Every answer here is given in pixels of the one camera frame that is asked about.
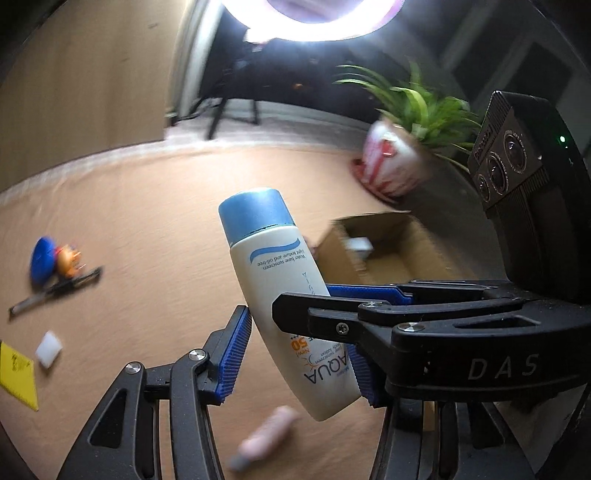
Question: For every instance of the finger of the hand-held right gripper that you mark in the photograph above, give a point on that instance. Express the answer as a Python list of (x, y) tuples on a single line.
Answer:
[(360, 293), (323, 316)]

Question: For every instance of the red white plant pot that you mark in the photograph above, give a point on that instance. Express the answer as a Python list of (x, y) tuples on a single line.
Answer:
[(392, 157)]

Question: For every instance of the pink tube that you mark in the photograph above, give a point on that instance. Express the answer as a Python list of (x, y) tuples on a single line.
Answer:
[(268, 434)]

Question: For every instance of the blue round disc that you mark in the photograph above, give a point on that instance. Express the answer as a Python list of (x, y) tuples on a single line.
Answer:
[(42, 258)]

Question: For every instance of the yellow notepad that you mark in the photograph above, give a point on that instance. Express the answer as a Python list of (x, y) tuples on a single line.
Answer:
[(18, 374)]

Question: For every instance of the grey pen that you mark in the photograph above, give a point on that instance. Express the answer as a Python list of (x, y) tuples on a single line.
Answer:
[(60, 288)]

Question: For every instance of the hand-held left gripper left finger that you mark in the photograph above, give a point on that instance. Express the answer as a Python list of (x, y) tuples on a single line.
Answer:
[(235, 350)]

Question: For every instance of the cardboard box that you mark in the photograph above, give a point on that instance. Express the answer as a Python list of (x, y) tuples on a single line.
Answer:
[(401, 244)]

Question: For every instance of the white sunscreen bottle blue cap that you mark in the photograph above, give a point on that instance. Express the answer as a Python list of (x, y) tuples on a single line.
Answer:
[(272, 277)]

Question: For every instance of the light wood board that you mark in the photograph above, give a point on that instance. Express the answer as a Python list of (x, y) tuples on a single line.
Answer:
[(92, 92)]

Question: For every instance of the white checkered cloth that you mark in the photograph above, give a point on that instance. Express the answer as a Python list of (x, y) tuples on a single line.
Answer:
[(277, 136)]

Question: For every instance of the green spider plant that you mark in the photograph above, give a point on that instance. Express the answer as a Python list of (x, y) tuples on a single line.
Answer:
[(425, 110)]

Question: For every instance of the black tripod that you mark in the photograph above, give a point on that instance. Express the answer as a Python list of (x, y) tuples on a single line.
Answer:
[(216, 121)]

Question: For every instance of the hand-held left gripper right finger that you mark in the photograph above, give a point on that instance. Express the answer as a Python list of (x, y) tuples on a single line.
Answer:
[(364, 378)]

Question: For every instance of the small white block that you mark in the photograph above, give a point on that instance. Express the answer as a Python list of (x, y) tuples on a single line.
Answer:
[(48, 350)]

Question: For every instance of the yellow duck toy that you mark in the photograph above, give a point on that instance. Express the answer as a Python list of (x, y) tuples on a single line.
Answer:
[(67, 261)]

